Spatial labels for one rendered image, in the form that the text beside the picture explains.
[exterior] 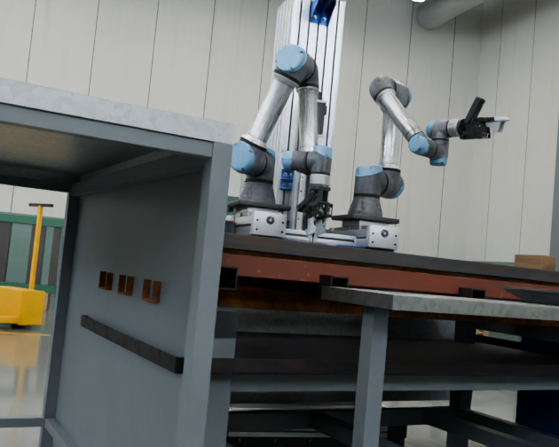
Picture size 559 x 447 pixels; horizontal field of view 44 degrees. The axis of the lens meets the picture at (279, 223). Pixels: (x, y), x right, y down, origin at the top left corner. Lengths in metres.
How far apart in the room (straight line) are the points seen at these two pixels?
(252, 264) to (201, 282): 0.27
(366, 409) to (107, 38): 11.34
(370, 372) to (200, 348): 0.38
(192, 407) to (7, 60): 11.21
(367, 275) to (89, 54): 10.93
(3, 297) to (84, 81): 5.95
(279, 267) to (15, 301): 5.51
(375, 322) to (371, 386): 0.13
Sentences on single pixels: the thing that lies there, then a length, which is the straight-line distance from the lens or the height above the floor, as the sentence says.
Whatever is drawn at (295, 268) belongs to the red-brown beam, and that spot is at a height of 0.78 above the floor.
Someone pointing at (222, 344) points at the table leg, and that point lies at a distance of 1.55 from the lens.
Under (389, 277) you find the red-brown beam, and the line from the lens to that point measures 1.77.
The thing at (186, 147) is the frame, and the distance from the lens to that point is 1.31.
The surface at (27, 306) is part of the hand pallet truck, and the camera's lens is 6.94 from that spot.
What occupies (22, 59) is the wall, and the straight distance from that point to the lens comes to 12.34.
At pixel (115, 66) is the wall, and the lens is 12.40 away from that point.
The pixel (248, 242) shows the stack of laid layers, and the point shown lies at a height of 0.83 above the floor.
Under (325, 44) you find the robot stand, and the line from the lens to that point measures 3.23.
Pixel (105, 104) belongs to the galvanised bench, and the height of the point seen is 1.04.
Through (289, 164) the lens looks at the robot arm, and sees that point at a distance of 2.63.
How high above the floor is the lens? 0.78
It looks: 4 degrees up
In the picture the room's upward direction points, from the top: 5 degrees clockwise
